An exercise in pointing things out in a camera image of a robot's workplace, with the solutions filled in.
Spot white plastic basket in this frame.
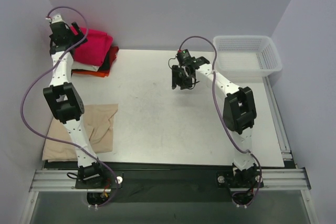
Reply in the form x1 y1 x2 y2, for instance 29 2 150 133
213 35 282 78

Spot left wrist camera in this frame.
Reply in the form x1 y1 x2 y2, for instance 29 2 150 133
45 13 65 24

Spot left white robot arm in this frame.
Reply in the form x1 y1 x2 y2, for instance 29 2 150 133
43 18 106 188

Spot folded beige t shirt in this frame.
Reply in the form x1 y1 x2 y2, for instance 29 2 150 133
42 104 118 162

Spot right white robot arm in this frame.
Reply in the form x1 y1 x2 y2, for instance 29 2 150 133
171 51 257 186

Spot aluminium front rail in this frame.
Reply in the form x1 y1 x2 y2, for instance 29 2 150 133
30 168 311 192

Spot aluminium rail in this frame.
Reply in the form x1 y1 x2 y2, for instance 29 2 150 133
263 77 293 161
30 168 311 192

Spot magenta red t shirt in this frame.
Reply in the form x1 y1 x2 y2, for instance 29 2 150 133
73 29 113 67

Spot folded white t shirt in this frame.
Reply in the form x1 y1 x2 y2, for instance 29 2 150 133
71 61 100 72

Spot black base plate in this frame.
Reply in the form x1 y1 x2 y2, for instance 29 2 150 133
70 163 264 207

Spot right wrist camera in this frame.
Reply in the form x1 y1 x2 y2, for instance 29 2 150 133
176 49 192 66

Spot aluminium right side rail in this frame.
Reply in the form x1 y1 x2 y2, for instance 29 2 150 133
263 77 293 161

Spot folded red orange shirts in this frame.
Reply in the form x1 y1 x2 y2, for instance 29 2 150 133
71 46 119 78

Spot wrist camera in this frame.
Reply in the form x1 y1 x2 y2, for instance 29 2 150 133
176 49 192 66
45 13 65 24

